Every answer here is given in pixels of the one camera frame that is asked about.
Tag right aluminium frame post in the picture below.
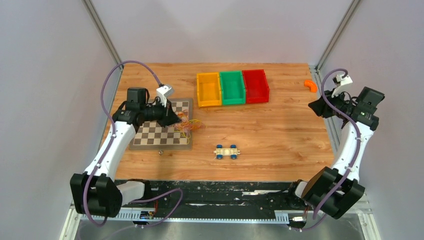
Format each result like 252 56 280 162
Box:
315 0 362 72

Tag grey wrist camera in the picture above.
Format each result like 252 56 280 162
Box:
331 74 353 98
156 84 175 107

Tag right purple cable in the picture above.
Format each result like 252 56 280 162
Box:
288 68 363 231

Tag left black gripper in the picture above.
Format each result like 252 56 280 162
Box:
140 98 182 129

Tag yellow plastic bin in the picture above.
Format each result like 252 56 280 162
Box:
196 72 222 108

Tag orange curved plastic piece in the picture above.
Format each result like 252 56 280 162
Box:
303 80 318 93

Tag wooden chessboard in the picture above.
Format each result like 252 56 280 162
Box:
129 98 193 151

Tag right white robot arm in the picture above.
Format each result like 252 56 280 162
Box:
285 87 385 219

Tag green plastic bin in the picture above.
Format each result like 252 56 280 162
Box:
219 71 246 106

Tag wooden toy car blue wheels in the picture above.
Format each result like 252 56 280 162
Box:
213 144 241 160

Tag slotted grey cable duct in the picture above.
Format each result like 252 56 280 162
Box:
80 209 290 225

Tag left aluminium frame post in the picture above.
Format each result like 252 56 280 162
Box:
82 0 122 64

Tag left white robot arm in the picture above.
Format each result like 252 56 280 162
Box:
70 84 181 218

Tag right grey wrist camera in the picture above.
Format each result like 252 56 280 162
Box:
331 74 353 98

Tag yellow thin cable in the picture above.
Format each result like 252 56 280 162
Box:
178 118 204 144

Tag aluminium frame post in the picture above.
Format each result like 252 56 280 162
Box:
315 0 362 72
82 0 122 64

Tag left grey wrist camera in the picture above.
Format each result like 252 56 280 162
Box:
156 84 175 107

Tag red plastic bin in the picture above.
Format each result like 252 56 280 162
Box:
241 69 270 104

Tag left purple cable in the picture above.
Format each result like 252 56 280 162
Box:
82 60 184 229

